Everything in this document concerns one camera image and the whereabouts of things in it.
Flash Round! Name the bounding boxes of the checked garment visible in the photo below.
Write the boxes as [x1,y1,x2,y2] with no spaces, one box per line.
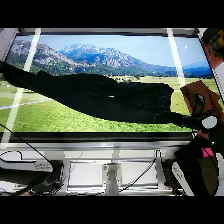
[201,28,224,51]

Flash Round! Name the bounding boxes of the pink garment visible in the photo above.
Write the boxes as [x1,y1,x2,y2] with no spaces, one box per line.
[201,147,216,158]

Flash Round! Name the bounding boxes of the black pants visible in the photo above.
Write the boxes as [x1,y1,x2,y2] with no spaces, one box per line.
[0,61,176,125]

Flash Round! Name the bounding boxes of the silver frame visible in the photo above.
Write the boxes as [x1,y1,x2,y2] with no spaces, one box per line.
[0,28,224,196]

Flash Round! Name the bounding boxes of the black cable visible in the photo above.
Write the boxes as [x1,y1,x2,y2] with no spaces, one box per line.
[0,123,54,165]
[0,149,24,162]
[119,149,163,193]

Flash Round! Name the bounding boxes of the black garment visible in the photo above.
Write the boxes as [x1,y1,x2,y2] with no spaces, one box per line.
[173,135,214,164]

